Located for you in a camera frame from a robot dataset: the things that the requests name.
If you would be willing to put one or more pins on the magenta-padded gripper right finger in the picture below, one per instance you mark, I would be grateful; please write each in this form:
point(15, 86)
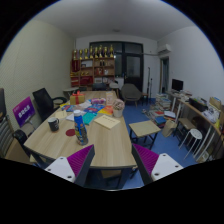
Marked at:
point(163, 166)

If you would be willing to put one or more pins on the small wooden side table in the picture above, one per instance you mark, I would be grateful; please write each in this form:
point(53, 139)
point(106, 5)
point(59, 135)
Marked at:
point(144, 128)

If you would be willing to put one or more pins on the white paper booklet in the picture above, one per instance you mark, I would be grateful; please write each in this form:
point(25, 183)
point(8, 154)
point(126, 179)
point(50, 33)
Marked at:
point(71, 117)

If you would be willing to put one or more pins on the black office chair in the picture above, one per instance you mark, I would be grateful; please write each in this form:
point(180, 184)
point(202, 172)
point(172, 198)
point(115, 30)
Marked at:
point(43, 101)

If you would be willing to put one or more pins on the brown paper bag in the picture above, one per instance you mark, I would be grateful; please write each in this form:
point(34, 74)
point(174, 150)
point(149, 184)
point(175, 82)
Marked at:
point(168, 128)

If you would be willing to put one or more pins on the pink standing carton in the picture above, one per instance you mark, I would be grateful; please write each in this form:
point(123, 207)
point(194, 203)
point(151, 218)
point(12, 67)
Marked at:
point(110, 98)

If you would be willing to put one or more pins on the white round stool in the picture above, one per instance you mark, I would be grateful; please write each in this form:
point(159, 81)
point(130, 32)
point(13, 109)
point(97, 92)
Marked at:
point(194, 135)

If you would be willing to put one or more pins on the purple sign board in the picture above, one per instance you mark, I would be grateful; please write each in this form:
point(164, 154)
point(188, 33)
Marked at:
point(23, 111)

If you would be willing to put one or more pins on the black mug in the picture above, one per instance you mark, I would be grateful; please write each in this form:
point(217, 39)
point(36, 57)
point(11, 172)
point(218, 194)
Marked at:
point(53, 125)

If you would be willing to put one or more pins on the white wall air conditioner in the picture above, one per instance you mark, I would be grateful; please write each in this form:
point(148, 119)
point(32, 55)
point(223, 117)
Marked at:
point(164, 49)

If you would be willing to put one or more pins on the wooden shelf unit with trophies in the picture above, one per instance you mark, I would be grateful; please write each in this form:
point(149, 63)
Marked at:
point(93, 70)

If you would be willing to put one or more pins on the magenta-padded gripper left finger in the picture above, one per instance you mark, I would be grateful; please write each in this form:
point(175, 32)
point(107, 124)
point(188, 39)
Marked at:
point(63, 166)

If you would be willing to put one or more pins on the dark glass double door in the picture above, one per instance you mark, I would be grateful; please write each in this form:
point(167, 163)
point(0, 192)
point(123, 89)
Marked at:
point(133, 66)

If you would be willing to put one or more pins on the orange book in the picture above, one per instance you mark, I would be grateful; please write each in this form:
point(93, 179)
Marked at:
point(106, 111)

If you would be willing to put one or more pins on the flat round red coaster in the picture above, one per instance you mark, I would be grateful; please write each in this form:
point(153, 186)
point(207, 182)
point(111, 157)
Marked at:
point(69, 133)

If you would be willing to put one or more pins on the black computer monitor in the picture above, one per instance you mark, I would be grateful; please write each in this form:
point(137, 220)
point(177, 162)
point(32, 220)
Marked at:
point(177, 84)

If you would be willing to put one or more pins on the long cluttered side desk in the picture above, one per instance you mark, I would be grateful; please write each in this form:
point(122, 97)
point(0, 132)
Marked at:
point(203, 113)

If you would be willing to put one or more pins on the pink flowers in white pot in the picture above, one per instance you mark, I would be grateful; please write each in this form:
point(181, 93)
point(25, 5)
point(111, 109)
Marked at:
point(118, 108)

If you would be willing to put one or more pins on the blue white-capped drink bottle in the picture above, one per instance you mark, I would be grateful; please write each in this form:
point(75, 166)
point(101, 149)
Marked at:
point(81, 130)

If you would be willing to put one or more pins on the grey armchair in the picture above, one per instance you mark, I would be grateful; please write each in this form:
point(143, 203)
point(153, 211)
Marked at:
point(130, 92)

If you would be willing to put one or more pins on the yellow gift box red ribbon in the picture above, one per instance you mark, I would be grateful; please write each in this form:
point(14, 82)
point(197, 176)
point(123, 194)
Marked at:
point(77, 99)

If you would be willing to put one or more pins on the stack of books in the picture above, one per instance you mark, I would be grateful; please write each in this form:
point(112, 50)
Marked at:
point(161, 106)

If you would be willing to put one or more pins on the teal notebook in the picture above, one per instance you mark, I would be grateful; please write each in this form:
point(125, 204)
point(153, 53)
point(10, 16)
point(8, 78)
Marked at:
point(89, 117)

